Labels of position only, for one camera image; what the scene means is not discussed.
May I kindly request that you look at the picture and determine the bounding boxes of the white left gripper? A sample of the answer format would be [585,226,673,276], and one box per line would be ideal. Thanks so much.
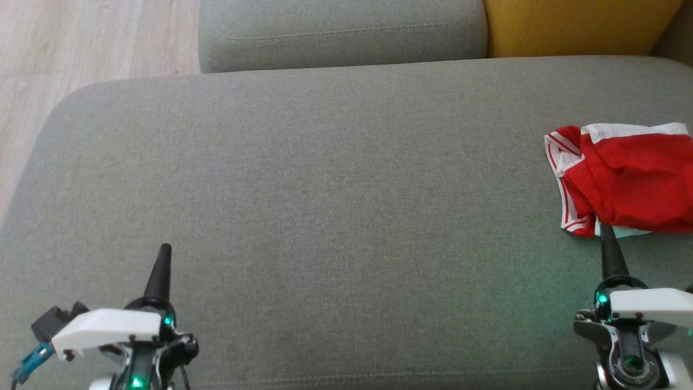
[51,243,178,359]

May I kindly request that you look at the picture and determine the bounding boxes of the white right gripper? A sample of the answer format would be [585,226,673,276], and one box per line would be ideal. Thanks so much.
[592,223,693,330]

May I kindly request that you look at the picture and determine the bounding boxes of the red shorts with white stripe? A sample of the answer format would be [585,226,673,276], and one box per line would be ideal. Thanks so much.
[579,122,693,235]

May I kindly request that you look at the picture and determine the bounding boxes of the grey sofa seat cushion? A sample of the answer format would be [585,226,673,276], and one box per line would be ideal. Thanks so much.
[0,56,693,390]

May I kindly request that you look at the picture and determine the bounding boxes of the yellow sofa cushion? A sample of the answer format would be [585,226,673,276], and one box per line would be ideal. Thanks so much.
[483,0,687,59]

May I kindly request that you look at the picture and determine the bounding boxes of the grey sofa back cushion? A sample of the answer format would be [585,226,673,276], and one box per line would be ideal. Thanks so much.
[197,0,489,74]

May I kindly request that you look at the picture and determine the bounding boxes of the teal left cable connector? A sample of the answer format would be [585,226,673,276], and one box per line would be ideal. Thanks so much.
[10,341,55,384]

